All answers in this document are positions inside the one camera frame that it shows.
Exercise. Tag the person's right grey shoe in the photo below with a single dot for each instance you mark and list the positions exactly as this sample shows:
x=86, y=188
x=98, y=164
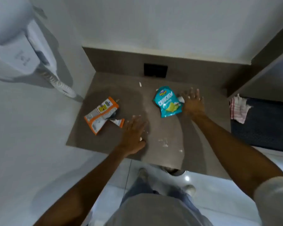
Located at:
x=189, y=189

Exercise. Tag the red white checked cloth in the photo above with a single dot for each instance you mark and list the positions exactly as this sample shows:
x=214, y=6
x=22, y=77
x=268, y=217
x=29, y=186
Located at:
x=238, y=108

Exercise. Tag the orange white snack wrapper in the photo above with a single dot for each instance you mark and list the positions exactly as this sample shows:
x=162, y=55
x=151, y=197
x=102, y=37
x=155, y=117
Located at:
x=100, y=114

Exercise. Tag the dark round bin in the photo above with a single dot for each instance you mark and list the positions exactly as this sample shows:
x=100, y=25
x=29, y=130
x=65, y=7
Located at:
x=173, y=171

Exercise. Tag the grey shirt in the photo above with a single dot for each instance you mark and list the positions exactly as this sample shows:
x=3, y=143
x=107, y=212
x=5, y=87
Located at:
x=155, y=211

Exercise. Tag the scattered white crumbs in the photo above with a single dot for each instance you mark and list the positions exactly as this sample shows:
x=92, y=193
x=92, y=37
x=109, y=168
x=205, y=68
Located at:
x=164, y=143

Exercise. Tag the person's left grey shoe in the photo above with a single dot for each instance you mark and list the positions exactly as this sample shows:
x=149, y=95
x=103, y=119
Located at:
x=142, y=174

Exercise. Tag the white wall hair dryer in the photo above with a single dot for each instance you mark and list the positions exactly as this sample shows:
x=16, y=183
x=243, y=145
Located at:
x=16, y=44

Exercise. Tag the person's left forearm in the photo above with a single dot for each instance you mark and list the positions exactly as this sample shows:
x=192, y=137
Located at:
x=85, y=188

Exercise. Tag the person's right forearm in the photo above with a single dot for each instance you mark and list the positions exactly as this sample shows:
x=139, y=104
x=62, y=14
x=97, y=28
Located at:
x=231, y=150

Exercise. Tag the person's right thumb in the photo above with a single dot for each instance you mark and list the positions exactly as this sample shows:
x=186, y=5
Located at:
x=185, y=94

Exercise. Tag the person's left hand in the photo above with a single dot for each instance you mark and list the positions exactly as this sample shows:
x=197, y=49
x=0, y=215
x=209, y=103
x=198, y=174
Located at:
x=131, y=138

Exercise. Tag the blue jeans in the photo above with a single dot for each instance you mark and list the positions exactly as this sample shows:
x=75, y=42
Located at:
x=141, y=188

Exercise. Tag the person's left thumb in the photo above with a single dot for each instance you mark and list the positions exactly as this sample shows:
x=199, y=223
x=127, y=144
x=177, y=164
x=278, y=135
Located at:
x=142, y=143

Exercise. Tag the dark blue mat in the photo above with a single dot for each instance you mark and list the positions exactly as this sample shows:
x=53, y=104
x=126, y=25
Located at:
x=266, y=124

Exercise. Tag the person's right hand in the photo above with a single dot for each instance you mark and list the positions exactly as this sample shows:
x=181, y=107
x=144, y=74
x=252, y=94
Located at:
x=193, y=105

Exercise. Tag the torn orange wrapper piece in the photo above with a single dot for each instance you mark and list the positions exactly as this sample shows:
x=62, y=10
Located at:
x=118, y=122

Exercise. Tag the person's grey shoe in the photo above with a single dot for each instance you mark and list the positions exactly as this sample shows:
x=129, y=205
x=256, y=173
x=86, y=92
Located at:
x=189, y=189
x=142, y=174

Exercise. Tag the teal snack packet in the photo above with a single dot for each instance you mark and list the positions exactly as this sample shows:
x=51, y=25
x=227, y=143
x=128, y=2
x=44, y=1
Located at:
x=167, y=102

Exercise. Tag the black wall socket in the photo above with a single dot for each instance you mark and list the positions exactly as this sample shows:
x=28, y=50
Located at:
x=155, y=70

